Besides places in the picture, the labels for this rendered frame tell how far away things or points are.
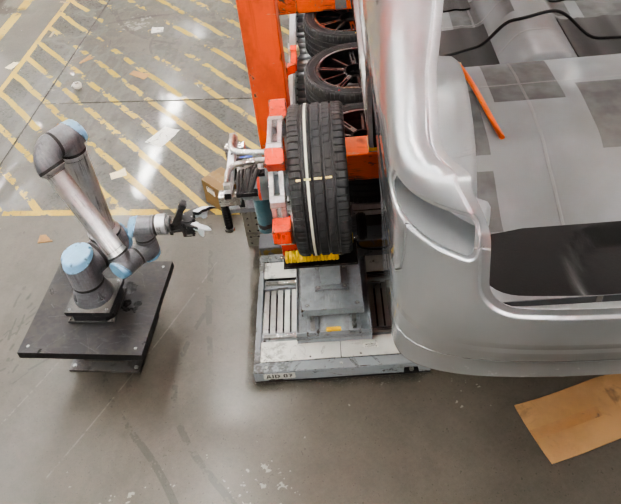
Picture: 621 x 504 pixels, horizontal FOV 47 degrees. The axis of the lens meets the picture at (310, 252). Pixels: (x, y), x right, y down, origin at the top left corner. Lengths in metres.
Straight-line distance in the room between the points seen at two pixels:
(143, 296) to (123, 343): 0.29
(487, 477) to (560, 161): 1.32
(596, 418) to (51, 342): 2.47
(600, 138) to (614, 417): 1.20
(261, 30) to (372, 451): 1.87
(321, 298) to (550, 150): 1.26
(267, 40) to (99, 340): 1.55
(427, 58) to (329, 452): 1.79
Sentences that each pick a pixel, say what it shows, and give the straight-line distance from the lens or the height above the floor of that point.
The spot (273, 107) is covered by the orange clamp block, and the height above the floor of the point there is 1.10.
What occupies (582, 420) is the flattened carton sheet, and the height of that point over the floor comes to 0.01.
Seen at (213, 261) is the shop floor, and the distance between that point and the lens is 4.06.
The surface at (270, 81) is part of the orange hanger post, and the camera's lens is 3.30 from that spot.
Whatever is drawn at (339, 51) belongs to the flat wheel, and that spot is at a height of 0.50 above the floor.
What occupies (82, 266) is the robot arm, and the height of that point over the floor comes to 0.62.
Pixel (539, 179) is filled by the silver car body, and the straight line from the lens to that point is 2.93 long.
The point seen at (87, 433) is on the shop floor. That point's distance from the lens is 3.53.
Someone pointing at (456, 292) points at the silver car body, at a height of 1.26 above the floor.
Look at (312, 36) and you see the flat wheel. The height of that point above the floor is 0.45.
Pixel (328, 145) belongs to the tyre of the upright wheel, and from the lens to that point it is 2.81.
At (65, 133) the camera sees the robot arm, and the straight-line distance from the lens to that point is 3.10.
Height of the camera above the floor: 2.77
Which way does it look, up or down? 44 degrees down
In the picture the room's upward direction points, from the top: 7 degrees counter-clockwise
